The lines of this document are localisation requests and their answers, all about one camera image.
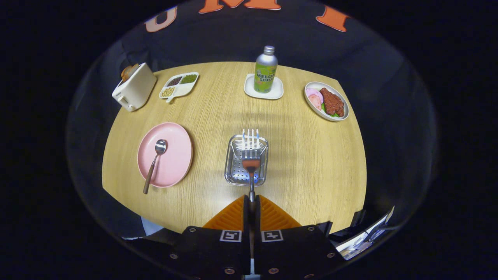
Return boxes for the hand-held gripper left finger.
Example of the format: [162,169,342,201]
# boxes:
[128,194,251,278]

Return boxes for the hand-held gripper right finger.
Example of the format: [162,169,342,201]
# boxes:
[253,194,347,278]

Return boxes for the wooden handled metal fork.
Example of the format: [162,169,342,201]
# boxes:
[241,129,261,203]

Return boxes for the wooden handled metal spoon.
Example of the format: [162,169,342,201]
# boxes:
[143,139,168,194]

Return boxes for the round pink plate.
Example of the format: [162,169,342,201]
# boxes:
[137,122,193,188]

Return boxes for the square white coaster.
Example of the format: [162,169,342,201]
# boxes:
[244,73,284,100]

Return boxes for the green lettuce leaf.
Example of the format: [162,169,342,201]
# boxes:
[321,103,340,118]

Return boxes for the pink ham slices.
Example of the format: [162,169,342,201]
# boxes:
[306,88,324,110]

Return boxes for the brown meat piece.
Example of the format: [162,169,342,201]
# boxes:
[320,87,345,117]

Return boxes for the white divided bean dish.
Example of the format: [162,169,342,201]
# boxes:
[159,72,199,103]

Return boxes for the green soda bottle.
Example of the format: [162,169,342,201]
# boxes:
[254,45,278,94]

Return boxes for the white oval plate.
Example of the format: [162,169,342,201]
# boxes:
[304,81,349,122]

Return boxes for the white toaster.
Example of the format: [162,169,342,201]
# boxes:
[112,63,157,112]

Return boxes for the toasted bread slice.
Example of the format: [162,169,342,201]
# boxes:
[121,63,139,82]

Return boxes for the metal wire cutlery basket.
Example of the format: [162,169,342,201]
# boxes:
[224,134,269,186]

